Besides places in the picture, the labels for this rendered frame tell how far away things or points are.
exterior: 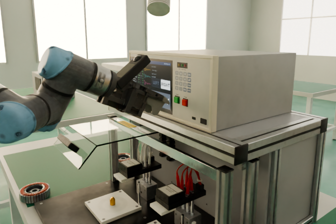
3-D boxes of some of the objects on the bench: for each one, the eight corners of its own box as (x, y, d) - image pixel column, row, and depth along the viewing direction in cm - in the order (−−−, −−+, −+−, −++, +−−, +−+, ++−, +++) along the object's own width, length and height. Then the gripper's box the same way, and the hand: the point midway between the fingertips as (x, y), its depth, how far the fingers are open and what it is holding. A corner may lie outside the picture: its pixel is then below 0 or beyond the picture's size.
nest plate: (101, 225, 94) (101, 222, 94) (84, 204, 106) (84, 201, 106) (141, 209, 103) (141, 206, 103) (121, 192, 115) (121, 189, 114)
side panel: (267, 256, 84) (275, 150, 77) (258, 250, 86) (265, 147, 80) (316, 221, 100) (326, 131, 94) (308, 217, 102) (317, 129, 96)
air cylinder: (146, 201, 108) (146, 187, 107) (136, 192, 114) (136, 179, 113) (157, 196, 111) (157, 183, 110) (147, 188, 117) (147, 176, 116)
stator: (19, 207, 108) (18, 198, 107) (19, 193, 118) (18, 184, 117) (51, 200, 112) (50, 191, 112) (49, 187, 122) (48, 179, 122)
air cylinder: (188, 235, 89) (189, 219, 88) (173, 223, 95) (174, 208, 94) (201, 229, 92) (201, 213, 91) (185, 217, 98) (186, 203, 97)
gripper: (90, 99, 76) (152, 120, 89) (105, 105, 69) (170, 127, 82) (102, 68, 77) (162, 94, 90) (118, 71, 69) (180, 98, 82)
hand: (166, 99), depth 85 cm, fingers closed
